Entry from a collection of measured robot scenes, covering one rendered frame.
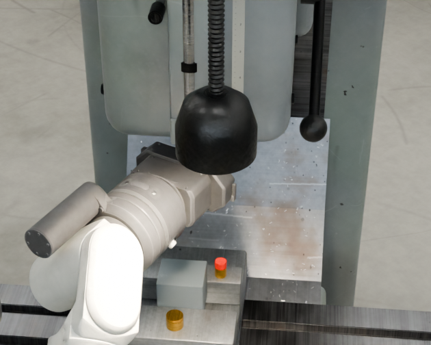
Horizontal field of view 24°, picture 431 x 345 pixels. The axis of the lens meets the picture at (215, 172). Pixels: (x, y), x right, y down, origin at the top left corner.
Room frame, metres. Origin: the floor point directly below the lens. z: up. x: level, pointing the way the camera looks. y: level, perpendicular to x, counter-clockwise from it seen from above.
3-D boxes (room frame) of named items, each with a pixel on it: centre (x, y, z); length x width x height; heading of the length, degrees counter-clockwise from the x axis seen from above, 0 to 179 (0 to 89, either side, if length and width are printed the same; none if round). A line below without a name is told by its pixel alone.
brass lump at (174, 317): (0.91, 0.05, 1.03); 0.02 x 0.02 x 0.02
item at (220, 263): (1.01, -0.01, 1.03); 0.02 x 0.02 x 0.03
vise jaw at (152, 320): (0.92, 0.05, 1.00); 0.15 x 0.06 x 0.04; 84
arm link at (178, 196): (0.89, 0.06, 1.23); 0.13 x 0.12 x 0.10; 60
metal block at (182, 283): (0.97, 0.04, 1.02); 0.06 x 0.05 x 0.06; 84
